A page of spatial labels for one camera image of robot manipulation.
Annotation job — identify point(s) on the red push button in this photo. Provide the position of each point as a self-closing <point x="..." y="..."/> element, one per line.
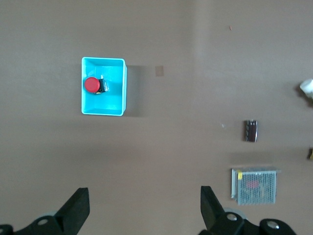
<point x="92" y="85"/>

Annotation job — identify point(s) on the metal mesh power supply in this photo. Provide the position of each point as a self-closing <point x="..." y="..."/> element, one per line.
<point x="256" y="187"/>

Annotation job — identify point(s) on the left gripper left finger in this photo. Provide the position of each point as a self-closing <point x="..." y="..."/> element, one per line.
<point x="71" y="213"/>

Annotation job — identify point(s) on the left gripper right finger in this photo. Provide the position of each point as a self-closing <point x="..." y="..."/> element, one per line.
<point x="215" y="218"/>

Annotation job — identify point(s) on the dark cylindrical capacitor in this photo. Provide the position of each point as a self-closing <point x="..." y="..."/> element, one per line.
<point x="251" y="131"/>

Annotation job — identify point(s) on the cyan plastic box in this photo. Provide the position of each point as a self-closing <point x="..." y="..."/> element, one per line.
<point x="115" y="102"/>

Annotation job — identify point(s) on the white-capped metal fitting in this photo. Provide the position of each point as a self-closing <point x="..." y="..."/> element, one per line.
<point x="307" y="86"/>

